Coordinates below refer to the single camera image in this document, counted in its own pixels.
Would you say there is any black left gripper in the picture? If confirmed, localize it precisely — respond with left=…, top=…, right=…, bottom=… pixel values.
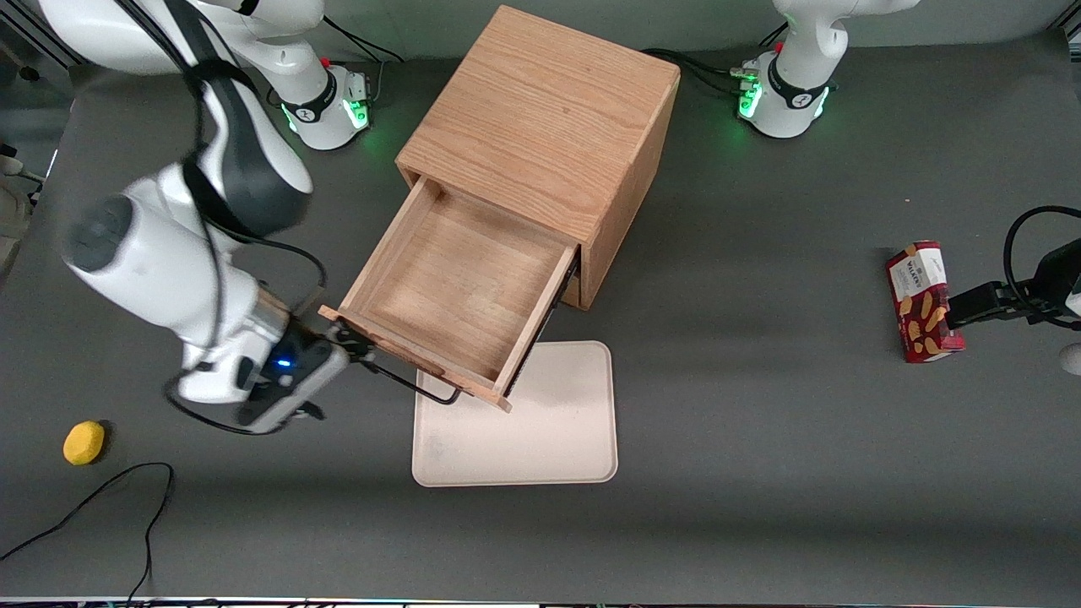
left=945, top=239, right=1081, bottom=330

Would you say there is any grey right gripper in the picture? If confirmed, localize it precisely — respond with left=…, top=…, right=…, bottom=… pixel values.
left=236, top=323, right=381, bottom=434

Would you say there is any black metal drawer handle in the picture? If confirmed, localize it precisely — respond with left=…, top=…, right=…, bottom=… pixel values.
left=359, top=355, right=463, bottom=406

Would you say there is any oak wooden drawer cabinet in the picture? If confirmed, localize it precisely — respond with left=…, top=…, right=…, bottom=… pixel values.
left=394, top=4, right=682, bottom=312

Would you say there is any red tartan shortbread cookie box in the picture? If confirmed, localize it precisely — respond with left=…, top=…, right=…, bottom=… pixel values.
left=885, top=241, right=966, bottom=364

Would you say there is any beige plastic tray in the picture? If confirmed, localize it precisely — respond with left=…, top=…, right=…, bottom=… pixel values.
left=411, top=340, right=619, bottom=488

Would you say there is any yellow lemon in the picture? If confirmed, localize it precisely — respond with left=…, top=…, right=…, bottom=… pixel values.
left=63, top=421, right=106, bottom=466

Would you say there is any black looped wrist cable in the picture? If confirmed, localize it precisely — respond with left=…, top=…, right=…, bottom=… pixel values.
left=1003, top=205, right=1081, bottom=330

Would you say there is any black cable along right arm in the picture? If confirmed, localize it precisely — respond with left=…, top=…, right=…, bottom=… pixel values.
left=118, top=0, right=330, bottom=436

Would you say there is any thin black cable on table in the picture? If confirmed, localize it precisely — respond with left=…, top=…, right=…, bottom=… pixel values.
left=0, top=462, right=176, bottom=602

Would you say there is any black base power cable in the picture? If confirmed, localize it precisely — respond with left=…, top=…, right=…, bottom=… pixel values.
left=640, top=46, right=748, bottom=94
left=323, top=15, right=406, bottom=64

